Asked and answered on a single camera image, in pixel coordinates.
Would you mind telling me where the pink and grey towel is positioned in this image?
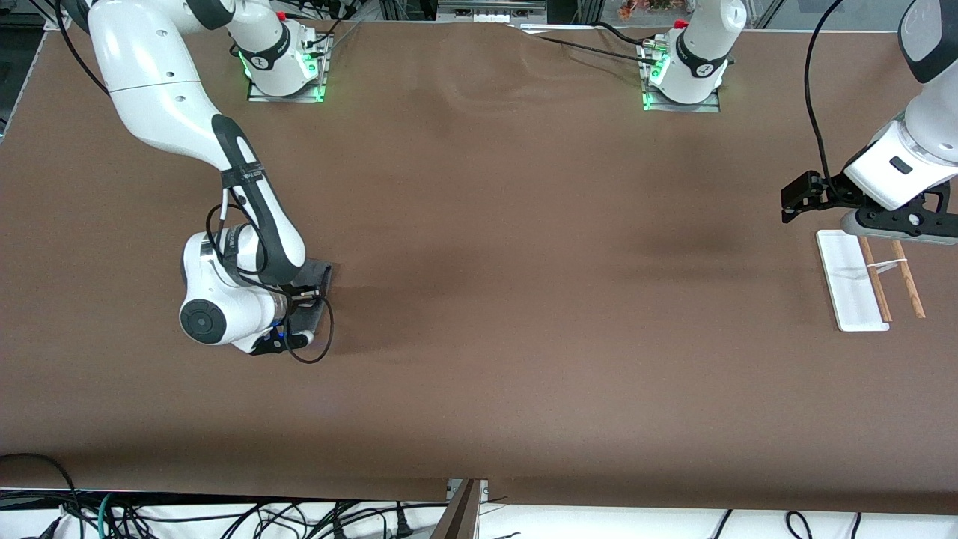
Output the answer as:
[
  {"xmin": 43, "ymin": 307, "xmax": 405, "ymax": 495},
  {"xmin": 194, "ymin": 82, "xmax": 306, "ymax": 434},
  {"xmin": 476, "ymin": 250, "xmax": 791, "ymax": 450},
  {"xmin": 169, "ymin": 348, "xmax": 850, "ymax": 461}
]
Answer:
[{"xmin": 287, "ymin": 258, "xmax": 335, "ymax": 339}]

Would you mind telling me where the white base wooden towel rack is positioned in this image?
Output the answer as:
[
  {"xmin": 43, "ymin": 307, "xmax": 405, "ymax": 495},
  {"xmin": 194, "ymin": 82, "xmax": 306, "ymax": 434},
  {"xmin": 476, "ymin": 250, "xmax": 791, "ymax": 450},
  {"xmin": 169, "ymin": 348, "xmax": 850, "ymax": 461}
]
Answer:
[{"xmin": 816, "ymin": 228, "xmax": 927, "ymax": 332}]

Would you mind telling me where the orange background object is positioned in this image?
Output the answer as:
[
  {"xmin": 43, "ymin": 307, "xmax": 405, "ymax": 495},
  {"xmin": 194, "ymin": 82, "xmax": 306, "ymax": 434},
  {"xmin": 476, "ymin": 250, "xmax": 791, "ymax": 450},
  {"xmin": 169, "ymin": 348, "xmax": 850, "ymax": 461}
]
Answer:
[{"xmin": 617, "ymin": 0, "xmax": 689, "ymax": 22}]

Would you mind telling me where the brown table cover sheet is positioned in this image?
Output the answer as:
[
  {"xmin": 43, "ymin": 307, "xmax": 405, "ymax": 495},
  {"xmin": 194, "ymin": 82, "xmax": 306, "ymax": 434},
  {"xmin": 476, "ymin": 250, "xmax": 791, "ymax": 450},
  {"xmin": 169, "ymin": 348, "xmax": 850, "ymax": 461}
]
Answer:
[{"xmin": 0, "ymin": 13, "xmax": 958, "ymax": 516}]

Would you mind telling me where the brown wooden beam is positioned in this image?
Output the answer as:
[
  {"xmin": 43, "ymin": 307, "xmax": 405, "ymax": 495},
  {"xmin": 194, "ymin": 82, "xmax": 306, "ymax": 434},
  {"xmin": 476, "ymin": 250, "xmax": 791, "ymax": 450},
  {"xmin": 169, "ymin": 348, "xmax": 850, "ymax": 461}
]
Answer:
[{"xmin": 430, "ymin": 479, "xmax": 481, "ymax": 539}]

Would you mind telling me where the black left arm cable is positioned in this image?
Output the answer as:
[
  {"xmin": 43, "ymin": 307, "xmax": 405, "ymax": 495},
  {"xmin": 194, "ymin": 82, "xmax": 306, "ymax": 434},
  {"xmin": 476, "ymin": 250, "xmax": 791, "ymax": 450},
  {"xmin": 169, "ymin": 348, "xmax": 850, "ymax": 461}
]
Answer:
[{"xmin": 803, "ymin": 0, "xmax": 846, "ymax": 192}]

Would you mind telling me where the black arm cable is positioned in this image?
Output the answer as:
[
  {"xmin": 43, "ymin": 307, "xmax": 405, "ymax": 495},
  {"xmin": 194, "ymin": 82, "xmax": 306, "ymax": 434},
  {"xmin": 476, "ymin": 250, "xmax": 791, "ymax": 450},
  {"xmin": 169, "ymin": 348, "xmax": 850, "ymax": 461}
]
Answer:
[
  {"xmin": 30, "ymin": 0, "xmax": 335, "ymax": 365},
  {"xmin": 803, "ymin": 0, "xmax": 846, "ymax": 192}
]

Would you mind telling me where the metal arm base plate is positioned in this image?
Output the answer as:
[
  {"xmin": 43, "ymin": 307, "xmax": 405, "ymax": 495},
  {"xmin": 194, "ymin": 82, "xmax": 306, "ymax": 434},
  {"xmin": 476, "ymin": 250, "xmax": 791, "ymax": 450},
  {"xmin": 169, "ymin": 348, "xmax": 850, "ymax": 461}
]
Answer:
[
  {"xmin": 642, "ymin": 41, "xmax": 721, "ymax": 113},
  {"xmin": 247, "ymin": 34, "xmax": 329, "ymax": 103}
]

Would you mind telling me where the short curved black cable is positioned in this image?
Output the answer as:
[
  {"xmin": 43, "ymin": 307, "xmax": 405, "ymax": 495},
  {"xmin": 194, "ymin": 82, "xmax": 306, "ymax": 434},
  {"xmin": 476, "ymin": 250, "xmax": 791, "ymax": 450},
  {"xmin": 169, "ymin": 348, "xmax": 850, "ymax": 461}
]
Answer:
[{"xmin": 591, "ymin": 21, "xmax": 667, "ymax": 52}]

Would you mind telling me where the long black table cable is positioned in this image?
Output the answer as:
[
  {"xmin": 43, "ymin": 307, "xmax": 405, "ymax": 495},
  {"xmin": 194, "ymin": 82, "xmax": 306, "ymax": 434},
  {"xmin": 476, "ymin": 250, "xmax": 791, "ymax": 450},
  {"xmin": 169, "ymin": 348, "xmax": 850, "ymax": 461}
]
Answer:
[{"xmin": 509, "ymin": 25, "xmax": 663, "ymax": 68}]

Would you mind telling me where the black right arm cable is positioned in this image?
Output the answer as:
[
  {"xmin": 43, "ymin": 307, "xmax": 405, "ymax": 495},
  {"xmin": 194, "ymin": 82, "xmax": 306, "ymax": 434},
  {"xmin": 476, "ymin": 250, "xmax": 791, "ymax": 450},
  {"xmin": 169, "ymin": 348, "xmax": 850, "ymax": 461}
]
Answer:
[{"xmin": 30, "ymin": 0, "xmax": 335, "ymax": 365}]

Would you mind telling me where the black cable with plug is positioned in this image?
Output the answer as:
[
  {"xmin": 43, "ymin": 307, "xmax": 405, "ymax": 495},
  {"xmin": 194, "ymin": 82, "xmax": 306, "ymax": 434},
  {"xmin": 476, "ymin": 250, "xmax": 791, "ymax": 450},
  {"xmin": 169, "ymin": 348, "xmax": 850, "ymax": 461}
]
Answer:
[{"xmin": 329, "ymin": 503, "xmax": 420, "ymax": 539}]

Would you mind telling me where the black tangled floor cable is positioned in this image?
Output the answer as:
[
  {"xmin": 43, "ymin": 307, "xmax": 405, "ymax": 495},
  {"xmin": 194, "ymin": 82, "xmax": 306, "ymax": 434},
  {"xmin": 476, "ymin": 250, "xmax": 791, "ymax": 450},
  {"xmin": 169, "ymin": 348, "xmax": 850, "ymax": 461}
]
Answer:
[{"xmin": 112, "ymin": 502, "xmax": 330, "ymax": 539}]

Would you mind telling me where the black looped floor cable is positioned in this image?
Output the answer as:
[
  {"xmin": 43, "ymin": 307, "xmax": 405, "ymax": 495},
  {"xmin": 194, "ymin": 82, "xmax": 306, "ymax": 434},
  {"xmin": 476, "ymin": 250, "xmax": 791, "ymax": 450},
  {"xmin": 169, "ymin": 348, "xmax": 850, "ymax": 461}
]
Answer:
[{"xmin": 0, "ymin": 453, "xmax": 79, "ymax": 539}]

